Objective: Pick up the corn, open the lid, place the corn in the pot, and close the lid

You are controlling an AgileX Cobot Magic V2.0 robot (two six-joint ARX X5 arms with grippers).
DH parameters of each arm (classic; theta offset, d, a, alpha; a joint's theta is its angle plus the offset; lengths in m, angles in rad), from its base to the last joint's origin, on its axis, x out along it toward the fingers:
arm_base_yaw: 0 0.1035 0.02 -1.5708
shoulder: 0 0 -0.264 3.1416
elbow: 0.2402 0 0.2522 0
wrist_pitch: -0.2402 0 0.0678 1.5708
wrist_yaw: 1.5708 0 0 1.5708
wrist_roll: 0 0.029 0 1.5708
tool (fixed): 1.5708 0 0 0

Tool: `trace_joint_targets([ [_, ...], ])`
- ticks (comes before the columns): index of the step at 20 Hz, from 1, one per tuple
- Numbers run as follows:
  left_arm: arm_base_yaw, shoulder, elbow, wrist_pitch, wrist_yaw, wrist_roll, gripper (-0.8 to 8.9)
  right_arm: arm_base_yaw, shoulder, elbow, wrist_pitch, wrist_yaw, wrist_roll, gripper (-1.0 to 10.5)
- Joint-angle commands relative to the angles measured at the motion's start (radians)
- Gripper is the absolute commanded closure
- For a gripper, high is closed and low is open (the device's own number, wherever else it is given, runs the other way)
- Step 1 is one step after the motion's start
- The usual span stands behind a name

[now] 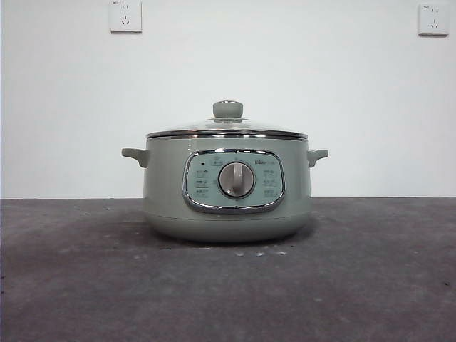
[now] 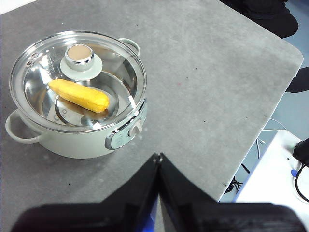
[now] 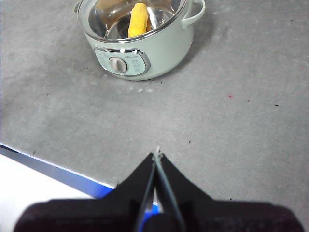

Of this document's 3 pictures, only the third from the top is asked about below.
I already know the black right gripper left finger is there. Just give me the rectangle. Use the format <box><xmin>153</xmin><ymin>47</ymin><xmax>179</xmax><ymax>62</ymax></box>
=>
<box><xmin>13</xmin><ymin>152</ymin><xmax>155</xmax><ymax>232</ymax></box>

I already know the yellow corn cob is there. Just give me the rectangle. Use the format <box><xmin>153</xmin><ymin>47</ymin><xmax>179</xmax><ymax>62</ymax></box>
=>
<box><xmin>127</xmin><ymin>2</ymin><xmax>149</xmax><ymax>38</ymax></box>

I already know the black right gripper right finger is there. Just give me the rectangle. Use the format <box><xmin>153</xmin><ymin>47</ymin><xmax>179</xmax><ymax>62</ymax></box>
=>
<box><xmin>156</xmin><ymin>154</ymin><xmax>306</xmax><ymax>232</ymax></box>

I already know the pale green electric cooking pot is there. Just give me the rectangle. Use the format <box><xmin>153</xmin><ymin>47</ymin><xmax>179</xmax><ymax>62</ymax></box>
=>
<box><xmin>73</xmin><ymin>0</ymin><xmax>206</xmax><ymax>81</ymax></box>

